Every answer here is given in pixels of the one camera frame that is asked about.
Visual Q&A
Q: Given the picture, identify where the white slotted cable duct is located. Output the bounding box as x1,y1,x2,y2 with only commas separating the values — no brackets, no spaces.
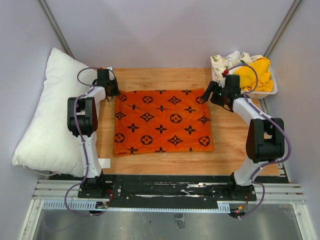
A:
42,200,231,214

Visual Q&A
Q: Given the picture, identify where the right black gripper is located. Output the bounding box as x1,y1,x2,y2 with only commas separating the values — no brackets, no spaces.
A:
200,81,228,107

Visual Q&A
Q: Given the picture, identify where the right aluminium frame post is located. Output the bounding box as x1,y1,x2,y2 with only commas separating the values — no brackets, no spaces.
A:
264,0,304,58

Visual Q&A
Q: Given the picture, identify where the left aluminium frame post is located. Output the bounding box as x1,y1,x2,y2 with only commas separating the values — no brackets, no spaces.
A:
36,0,74,58

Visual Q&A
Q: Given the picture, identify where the white plastic bin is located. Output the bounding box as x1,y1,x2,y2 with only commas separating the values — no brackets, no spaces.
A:
210,58,279,100

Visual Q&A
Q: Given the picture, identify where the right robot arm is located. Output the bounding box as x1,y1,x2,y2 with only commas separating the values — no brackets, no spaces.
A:
201,74,285,201

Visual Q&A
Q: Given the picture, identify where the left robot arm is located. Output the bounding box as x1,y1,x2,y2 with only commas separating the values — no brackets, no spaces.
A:
66,67,120,199

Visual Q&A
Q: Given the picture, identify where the aluminium frame post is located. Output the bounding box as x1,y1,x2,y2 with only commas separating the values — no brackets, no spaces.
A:
36,0,74,58
264,0,304,58

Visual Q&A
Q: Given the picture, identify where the purple cable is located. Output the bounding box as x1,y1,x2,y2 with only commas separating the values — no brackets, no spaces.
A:
222,64,292,220
64,66,111,217

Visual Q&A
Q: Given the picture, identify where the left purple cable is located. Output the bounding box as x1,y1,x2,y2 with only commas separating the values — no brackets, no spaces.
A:
64,66,111,217

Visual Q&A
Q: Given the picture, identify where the orange monogram pillowcase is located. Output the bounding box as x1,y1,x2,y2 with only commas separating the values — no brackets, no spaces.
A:
113,88,214,157

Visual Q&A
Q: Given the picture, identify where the yellow cloth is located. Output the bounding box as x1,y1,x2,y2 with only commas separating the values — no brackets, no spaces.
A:
234,57,273,92

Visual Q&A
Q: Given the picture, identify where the white pillow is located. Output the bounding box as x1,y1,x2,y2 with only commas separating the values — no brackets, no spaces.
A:
11,48,97,177

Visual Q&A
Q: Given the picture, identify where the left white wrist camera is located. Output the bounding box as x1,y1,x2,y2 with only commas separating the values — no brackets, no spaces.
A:
99,66,113,71

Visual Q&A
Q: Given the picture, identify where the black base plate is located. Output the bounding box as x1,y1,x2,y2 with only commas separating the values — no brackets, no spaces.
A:
77,174,258,210

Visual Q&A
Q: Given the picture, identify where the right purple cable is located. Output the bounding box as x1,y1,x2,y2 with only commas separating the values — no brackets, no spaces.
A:
222,64,292,220

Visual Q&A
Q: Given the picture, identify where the white patterned cloth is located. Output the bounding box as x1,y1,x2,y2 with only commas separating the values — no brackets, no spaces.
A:
210,51,263,83

